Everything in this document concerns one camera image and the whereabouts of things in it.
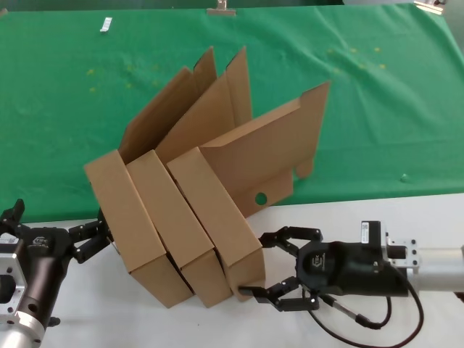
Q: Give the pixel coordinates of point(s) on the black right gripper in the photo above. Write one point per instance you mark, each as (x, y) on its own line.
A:
(344, 268)

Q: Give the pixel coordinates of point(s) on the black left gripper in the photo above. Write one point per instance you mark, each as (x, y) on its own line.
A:
(43, 261)

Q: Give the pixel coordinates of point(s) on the brown cardboard box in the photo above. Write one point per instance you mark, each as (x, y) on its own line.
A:
(217, 217)
(163, 203)
(119, 203)

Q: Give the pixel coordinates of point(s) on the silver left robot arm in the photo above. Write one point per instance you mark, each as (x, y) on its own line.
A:
(21, 331)

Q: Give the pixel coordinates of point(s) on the green table cloth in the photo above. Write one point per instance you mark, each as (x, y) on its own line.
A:
(54, 127)

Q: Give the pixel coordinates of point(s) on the small white strip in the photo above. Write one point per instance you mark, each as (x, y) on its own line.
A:
(105, 26)

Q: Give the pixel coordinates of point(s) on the metal table clamp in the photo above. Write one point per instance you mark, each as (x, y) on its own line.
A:
(429, 5)
(222, 11)

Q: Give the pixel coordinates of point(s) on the silver left wrist camera block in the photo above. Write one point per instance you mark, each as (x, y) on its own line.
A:
(9, 282)

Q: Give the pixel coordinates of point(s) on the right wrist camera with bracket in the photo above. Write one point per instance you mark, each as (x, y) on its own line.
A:
(373, 233)

